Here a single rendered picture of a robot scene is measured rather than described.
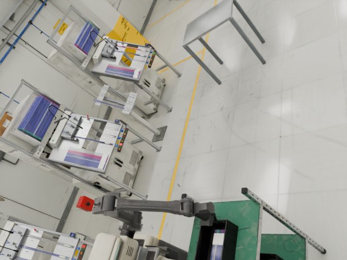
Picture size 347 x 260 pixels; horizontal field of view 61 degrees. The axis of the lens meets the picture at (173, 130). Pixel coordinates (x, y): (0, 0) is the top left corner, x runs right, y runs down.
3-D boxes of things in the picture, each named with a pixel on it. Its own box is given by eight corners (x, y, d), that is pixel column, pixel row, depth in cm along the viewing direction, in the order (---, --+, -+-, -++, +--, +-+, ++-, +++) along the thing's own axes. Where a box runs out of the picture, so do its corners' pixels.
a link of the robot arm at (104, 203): (89, 194, 147) (85, 214, 142) (112, 191, 142) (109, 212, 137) (132, 214, 183) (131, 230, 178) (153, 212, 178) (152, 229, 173)
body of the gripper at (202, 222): (214, 207, 157) (205, 202, 153) (210, 226, 152) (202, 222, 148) (204, 208, 161) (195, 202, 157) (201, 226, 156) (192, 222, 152)
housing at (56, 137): (74, 117, 390) (71, 111, 378) (58, 149, 365) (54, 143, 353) (68, 116, 391) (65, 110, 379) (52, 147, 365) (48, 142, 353)
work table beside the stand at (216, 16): (266, 63, 364) (230, 16, 320) (219, 85, 406) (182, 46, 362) (265, 40, 390) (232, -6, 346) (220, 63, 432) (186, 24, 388)
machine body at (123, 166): (145, 153, 439) (113, 132, 405) (132, 197, 403) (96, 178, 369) (119, 160, 482) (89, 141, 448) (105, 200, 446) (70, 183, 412)
